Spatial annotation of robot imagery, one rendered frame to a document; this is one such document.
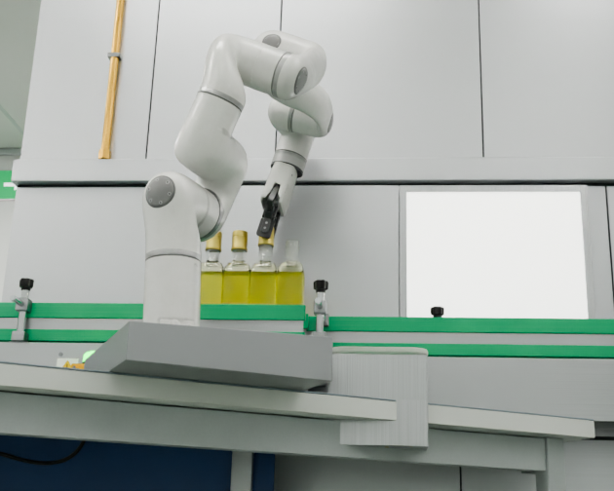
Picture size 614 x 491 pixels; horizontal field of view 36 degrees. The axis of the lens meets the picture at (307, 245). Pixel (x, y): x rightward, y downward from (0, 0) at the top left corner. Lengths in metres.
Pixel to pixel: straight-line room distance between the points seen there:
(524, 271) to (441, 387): 0.40
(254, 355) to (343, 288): 0.76
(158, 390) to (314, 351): 0.24
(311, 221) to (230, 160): 0.56
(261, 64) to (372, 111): 0.67
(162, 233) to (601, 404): 0.92
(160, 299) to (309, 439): 0.34
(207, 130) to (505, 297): 0.85
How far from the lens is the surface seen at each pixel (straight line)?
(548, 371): 1.93
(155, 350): 1.35
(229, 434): 1.53
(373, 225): 2.17
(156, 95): 2.41
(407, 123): 2.30
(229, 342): 1.39
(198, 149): 1.62
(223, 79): 1.65
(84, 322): 1.94
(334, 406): 1.56
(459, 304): 2.13
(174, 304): 1.55
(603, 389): 1.94
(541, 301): 2.15
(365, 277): 2.13
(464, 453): 1.73
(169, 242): 1.58
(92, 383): 1.44
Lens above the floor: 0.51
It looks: 18 degrees up
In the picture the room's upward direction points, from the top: 2 degrees clockwise
